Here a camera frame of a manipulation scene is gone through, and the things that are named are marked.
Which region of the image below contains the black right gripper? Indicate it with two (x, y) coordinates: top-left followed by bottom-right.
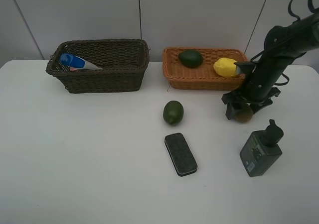
(222, 52), (281, 120)

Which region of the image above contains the brown kiwi fruit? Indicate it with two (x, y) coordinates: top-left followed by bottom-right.
(234, 104), (254, 123)

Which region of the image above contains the yellow lemon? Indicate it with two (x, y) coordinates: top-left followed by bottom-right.
(213, 57), (237, 78)

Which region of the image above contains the dark green pump bottle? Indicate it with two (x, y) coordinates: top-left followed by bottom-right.
(240, 119), (284, 177)

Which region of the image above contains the green lime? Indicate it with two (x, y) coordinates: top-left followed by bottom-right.
(163, 101), (184, 125)

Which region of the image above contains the halved avocado with pit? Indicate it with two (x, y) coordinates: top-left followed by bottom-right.
(178, 49), (203, 68)

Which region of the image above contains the pink bottle with white cap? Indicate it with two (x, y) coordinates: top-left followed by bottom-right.
(70, 67), (79, 71)

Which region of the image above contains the white bottle with blue cap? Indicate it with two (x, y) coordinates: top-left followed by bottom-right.
(59, 53), (102, 70)

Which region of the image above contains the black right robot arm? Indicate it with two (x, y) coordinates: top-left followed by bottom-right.
(222, 0), (319, 120)

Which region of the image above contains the orange wicker basket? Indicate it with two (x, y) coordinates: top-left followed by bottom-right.
(162, 47), (247, 91)

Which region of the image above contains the black whiteboard eraser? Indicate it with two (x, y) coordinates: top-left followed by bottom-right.
(164, 133), (198, 177)

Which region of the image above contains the dark brown wicker basket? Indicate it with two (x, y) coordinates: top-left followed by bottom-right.
(46, 39), (149, 94)

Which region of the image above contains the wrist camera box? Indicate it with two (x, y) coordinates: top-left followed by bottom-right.
(234, 61), (256, 75)

